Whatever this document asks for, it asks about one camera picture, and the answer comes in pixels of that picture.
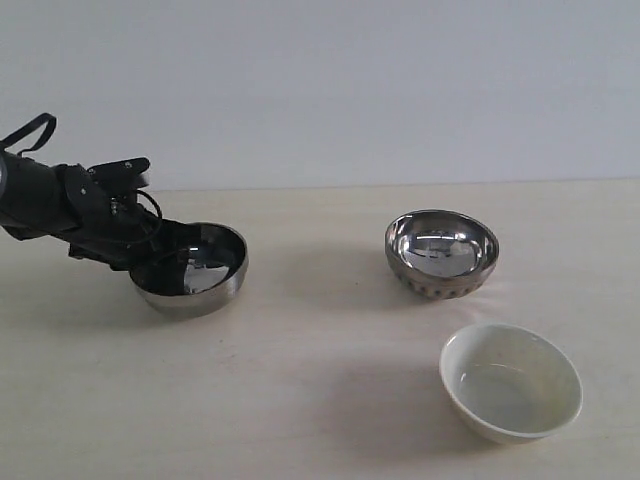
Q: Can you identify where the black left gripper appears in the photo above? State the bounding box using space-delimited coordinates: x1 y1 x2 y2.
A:
53 164 201 290

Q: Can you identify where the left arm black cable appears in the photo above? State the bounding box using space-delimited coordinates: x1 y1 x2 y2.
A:
0 112 58 156

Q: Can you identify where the smooth stainless steel bowl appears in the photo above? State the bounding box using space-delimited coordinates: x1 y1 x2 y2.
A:
131 222 249 319

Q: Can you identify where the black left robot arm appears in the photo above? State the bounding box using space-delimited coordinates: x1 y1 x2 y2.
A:
1 153 196 296

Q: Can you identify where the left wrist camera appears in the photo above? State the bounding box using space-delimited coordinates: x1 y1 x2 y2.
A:
88 157 150 192

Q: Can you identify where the white ceramic bowl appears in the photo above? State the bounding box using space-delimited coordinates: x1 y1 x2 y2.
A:
439 323 584 445

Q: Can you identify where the ribbed stainless steel bowl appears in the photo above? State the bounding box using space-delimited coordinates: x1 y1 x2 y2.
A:
384 209 500 301

